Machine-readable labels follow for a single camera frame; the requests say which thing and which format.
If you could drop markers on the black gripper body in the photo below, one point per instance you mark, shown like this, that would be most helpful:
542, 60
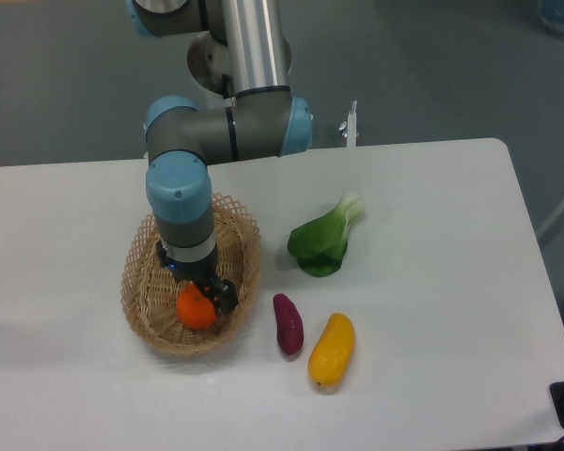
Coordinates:
200, 271

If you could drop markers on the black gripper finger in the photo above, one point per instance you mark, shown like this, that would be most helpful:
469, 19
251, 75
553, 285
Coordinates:
222, 295

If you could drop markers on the orange fruit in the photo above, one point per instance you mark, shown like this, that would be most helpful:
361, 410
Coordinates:
194, 309

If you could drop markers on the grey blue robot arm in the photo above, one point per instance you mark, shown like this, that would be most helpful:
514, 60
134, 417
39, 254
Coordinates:
182, 141

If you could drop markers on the woven wicker basket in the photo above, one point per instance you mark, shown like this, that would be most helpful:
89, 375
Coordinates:
149, 292

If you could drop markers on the purple sweet potato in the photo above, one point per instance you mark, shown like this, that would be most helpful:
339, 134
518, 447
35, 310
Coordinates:
289, 323

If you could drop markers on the green bok choy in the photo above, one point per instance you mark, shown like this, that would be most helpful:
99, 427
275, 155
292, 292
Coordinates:
319, 245

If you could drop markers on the yellow mango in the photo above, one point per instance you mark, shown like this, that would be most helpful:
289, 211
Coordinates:
332, 355

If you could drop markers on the blue object top right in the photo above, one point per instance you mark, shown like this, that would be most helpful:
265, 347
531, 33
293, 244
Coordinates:
551, 16

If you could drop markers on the white bracket with bolt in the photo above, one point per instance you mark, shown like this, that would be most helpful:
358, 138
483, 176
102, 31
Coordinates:
348, 130

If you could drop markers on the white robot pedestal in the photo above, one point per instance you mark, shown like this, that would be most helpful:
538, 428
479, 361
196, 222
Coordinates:
223, 70

